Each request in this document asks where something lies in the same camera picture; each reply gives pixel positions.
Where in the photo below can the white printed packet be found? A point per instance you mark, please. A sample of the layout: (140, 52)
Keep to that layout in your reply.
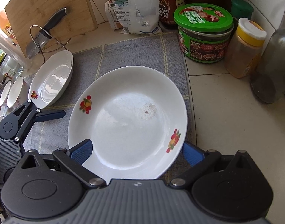
(137, 9)

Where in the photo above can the bamboo cutting board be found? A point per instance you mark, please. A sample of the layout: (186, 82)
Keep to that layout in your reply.
(51, 2)

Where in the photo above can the yellow-lid spice jar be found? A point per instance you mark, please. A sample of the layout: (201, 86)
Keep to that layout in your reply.
(242, 56)

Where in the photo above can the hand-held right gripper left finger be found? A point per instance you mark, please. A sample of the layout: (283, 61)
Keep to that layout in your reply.
(81, 150)

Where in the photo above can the white pink-floral bowl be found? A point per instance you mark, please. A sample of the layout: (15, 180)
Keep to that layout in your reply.
(4, 93)
(15, 92)

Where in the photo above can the clipped brown packet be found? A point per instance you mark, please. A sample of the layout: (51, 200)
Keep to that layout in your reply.
(111, 14)

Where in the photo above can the grey bottle with red cap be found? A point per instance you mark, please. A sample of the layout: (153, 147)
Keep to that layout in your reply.
(271, 74)

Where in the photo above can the glass jar with lid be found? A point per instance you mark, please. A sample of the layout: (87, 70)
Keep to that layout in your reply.
(11, 68)

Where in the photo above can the green-lid sauce jar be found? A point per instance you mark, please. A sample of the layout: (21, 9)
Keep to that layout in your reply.
(203, 42)

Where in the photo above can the grey checked towel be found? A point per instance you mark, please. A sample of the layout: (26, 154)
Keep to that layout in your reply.
(133, 51)

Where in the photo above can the stained white fruit-print plate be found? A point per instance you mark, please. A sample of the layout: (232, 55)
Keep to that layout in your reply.
(128, 121)

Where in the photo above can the tall plastic wrap roll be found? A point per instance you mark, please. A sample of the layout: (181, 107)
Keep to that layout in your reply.
(21, 59)

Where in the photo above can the small green-lid jar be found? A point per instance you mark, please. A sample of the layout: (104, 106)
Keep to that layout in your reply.
(241, 9)

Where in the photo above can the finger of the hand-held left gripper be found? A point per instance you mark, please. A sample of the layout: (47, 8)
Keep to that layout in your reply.
(51, 115)

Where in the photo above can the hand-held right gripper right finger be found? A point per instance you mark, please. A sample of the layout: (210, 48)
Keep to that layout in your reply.
(193, 154)

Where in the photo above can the orange cooking wine jug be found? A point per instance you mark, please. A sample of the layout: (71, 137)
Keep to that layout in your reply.
(7, 28)

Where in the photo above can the dark sauce bottle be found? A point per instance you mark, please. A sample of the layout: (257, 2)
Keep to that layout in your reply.
(168, 4)

